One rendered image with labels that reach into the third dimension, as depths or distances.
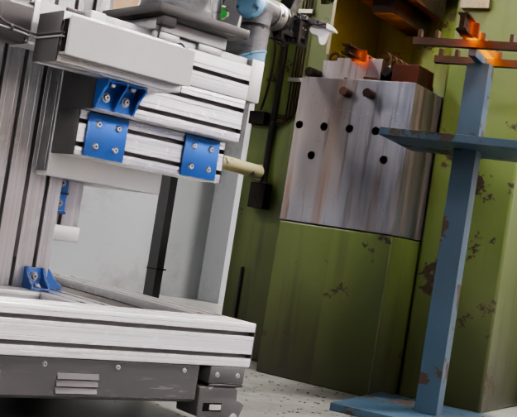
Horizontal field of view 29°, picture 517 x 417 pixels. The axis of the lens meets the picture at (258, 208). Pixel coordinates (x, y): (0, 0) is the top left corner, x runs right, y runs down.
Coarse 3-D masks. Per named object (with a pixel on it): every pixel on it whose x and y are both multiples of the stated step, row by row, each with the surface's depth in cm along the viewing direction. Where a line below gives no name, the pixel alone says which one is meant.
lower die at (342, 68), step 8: (368, 56) 306; (328, 64) 313; (336, 64) 312; (344, 64) 310; (352, 64) 309; (360, 64) 307; (368, 64) 306; (376, 64) 305; (384, 64) 305; (328, 72) 313; (336, 72) 311; (344, 72) 310; (352, 72) 308; (360, 72) 307; (368, 72) 306; (376, 72) 304; (432, 88) 338
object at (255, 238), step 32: (320, 0) 333; (352, 0) 339; (352, 32) 341; (288, 64) 337; (320, 64) 331; (256, 128) 341; (288, 128) 334; (256, 160) 339; (288, 160) 333; (256, 224) 337; (256, 256) 335; (256, 288) 334; (256, 320) 333; (256, 352) 331
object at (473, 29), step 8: (464, 16) 245; (464, 24) 245; (472, 24) 252; (480, 24) 252; (464, 32) 247; (472, 32) 251; (480, 32) 257; (480, 40) 258; (488, 56) 275; (496, 56) 277
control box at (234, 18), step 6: (228, 0) 325; (234, 0) 325; (222, 6) 324; (228, 6) 324; (234, 6) 324; (228, 12) 322; (234, 12) 322; (222, 18) 321; (228, 18) 321; (234, 18) 321; (240, 18) 321; (234, 24) 320; (240, 24) 321
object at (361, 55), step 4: (344, 44) 299; (348, 44) 298; (344, 48) 299; (348, 48) 299; (352, 48) 301; (356, 48) 302; (344, 52) 299; (348, 52) 298; (352, 52) 302; (356, 52) 304; (360, 52) 306; (364, 52) 306; (348, 56) 303; (352, 56) 302; (356, 56) 302; (360, 56) 306; (364, 56) 306; (352, 60) 308; (356, 60) 307; (360, 60) 306; (364, 60) 305
